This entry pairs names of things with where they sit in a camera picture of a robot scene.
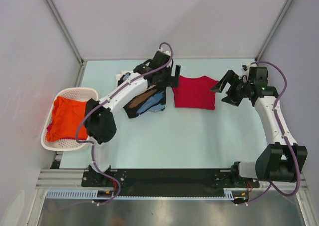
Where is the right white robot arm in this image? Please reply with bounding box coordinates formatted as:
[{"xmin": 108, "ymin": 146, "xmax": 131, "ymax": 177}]
[{"xmin": 211, "ymin": 63, "xmax": 308, "ymax": 187}]

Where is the orange t shirt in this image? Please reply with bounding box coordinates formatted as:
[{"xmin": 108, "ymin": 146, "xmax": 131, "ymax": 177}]
[{"xmin": 46, "ymin": 96, "xmax": 86, "ymax": 142}]

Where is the right aluminium corner post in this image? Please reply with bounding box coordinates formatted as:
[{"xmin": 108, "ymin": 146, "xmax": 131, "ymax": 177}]
[{"xmin": 255, "ymin": 0, "xmax": 295, "ymax": 61}]

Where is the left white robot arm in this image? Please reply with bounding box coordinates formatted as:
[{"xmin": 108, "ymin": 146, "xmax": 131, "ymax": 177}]
[{"xmin": 81, "ymin": 46, "xmax": 180, "ymax": 186}]

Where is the white plastic basket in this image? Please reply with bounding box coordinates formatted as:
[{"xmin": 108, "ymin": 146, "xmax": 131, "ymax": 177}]
[{"xmin": 40, "ymin": 87, "xmax": 98, "ymax": 151}]

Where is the aluminium frame rail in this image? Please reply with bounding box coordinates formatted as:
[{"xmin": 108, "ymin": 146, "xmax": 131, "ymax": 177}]
[{"xmin": 36, "ymin": 169, "xmax": 308, "ymax": 191}]

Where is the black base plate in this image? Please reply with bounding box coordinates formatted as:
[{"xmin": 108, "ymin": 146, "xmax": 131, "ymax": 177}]
[{"xmin": 81, "ymin": 167, "xmax": 260, "ymax": 197}]

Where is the aluminium corner post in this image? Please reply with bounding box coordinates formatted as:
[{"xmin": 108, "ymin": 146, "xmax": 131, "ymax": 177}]
[
  {"xmin": 255, "ymin": 0, "xmax": 295, "ymax": 61},
  {"xmin": 43, "ymin": 0, "xmax": 86, "ymax": 87}
]

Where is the red t shirt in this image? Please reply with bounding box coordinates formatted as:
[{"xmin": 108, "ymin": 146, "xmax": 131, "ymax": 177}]
[{"xmin": 172, "ymin": 76, "xmax": 218, "ymax": 110}]

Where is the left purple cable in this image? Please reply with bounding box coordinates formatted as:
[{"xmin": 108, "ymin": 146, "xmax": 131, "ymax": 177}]
[{"xmin": 44, "ymin": 42, "xmax": 174, "ymax": 209}]

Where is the pink garment in basket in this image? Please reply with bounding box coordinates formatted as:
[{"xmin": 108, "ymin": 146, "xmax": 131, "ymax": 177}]
[{"xmin": 46, "ymin": 122, "xmax": 53, "ymax": 133}]

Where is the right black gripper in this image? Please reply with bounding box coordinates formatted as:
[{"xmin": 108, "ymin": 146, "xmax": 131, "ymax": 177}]
[{"xmin": 210, "ymin": 70, "xmax": 253, "ymax": 107}]

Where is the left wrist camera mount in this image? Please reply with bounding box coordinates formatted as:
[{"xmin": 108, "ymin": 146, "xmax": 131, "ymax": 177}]
[{"xmin": 159, "ymin": 50, "xmax": 173, "ymax": 68}]

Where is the white slotted cable duct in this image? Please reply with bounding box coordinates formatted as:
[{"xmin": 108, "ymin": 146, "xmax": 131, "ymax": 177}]
[{"xmin": 46, "ymin": 189, "xmax": 235, "ymax": 201}]

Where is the left aluminium corner post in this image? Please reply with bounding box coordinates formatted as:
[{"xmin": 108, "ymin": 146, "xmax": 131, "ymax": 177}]
[{"xmin": 43, "ymin": 0, "xmax": 86, "ymax": 87}]

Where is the black printed t shirt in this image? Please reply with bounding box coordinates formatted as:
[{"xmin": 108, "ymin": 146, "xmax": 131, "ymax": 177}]
[{"xmin": 123, "ymin": 85, "xmax": 166, "ymax": 119}]

